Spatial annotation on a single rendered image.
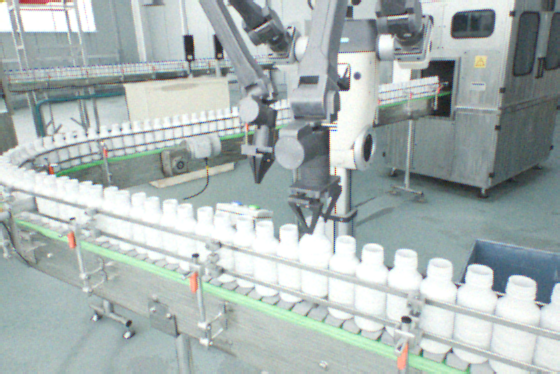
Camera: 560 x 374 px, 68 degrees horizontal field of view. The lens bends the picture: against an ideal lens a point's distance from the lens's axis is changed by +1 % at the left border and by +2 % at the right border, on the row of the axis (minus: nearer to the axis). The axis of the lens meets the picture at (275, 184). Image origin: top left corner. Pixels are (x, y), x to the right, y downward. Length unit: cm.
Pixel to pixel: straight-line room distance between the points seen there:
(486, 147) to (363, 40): 314
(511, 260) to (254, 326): 79
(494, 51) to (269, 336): 371
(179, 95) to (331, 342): 437
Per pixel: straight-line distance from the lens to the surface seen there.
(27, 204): 159
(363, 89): 135
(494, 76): 433
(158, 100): 493
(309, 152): 70
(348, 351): 88
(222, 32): 114
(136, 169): 244
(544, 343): 79
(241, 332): 102
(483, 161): 447
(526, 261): 141
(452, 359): 84
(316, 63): 76
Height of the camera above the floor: 153
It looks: 18 degrees down
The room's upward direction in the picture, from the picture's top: 3 degrees counter-clockwise
